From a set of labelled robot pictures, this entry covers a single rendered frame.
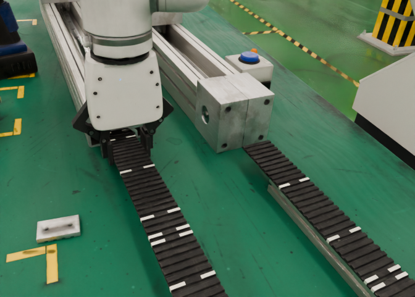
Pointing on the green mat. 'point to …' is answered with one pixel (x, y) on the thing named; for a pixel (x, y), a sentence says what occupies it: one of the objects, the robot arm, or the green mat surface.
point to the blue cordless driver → (13, 40)
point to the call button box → (253, 68)
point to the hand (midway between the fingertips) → (127, 146)
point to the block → (233, 111)
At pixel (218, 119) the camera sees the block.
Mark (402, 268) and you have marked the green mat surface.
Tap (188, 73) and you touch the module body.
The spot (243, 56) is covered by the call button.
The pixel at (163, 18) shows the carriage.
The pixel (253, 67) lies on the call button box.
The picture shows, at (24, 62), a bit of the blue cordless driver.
